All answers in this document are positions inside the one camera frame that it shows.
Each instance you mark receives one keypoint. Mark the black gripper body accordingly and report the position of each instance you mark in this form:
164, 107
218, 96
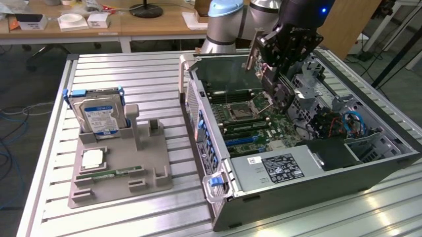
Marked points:
303, 14

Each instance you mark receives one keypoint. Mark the graphics card with metal bracket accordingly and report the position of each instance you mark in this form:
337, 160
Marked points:
279, 91

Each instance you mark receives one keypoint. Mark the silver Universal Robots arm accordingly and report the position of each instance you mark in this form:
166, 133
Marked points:
227, 27

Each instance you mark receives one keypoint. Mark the wooden cabinet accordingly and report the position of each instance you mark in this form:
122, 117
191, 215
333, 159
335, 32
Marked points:
342, 29

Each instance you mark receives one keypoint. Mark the metal disk bay cage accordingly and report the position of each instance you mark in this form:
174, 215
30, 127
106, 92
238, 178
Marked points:
313, 98

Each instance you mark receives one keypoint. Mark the white paper stack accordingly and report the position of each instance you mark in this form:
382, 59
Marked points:
194, 22

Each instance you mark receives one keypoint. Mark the CPU socket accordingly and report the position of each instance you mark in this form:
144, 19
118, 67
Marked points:
242, 108

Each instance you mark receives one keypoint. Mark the green motherboard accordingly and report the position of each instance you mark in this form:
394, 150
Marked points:
263, 128

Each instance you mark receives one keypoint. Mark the blue expansion slot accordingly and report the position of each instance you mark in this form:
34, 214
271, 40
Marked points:
242, 141

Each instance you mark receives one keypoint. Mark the wooden desk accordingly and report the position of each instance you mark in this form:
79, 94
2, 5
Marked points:
142, 27

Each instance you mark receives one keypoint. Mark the black lamp base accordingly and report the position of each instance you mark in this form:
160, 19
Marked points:
146, 11

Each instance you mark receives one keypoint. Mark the grey power supply unit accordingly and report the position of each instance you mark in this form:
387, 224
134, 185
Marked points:
277, 170

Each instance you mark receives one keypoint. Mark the plain white box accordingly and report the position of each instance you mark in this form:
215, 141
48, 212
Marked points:
98, 21

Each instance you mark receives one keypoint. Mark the blue case latch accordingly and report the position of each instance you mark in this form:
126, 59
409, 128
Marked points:
217, 182

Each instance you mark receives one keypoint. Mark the open black PC case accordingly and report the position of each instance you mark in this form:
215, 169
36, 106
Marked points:
330, 187

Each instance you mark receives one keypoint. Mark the hard disk in blue caddy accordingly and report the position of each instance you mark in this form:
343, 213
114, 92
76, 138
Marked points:
96, 116

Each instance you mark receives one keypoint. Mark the white box with round hollow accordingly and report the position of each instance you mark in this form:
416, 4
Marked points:
72, 23

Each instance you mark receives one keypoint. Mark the black office chair base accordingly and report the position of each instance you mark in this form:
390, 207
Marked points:
43, 53

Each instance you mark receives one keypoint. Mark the silver CPU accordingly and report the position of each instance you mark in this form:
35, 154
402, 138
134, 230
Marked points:
92, 159

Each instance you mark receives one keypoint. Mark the grey parts rack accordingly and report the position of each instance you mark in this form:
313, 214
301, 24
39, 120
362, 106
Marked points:
124, 182

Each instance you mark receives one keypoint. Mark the green RAM stick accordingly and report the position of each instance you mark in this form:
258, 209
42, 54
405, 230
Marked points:
108, 172

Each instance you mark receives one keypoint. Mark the white box with black lid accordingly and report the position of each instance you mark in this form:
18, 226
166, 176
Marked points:
31, 22

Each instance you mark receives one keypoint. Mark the white table frame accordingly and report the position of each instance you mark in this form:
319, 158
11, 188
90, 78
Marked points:
395, 22

